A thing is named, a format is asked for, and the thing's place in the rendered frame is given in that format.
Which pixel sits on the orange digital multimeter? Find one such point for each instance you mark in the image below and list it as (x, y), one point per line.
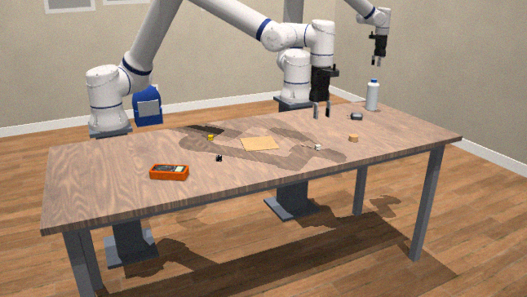
(168, 172)

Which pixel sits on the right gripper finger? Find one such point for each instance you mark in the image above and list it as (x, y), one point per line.
(327, 109)
(315, 110)

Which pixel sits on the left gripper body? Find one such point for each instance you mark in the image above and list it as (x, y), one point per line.
(381, 42)

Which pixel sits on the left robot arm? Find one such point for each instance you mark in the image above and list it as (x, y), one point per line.
(295, 63)

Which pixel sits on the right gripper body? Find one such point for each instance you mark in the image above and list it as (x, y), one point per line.
(320, 80)

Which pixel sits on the tan cylinder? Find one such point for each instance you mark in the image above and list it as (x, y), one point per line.
(353, 138)

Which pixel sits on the tan flat mat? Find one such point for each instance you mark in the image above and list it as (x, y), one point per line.
(258, 143)

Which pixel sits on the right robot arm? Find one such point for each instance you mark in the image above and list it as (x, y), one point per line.
(107, 86)

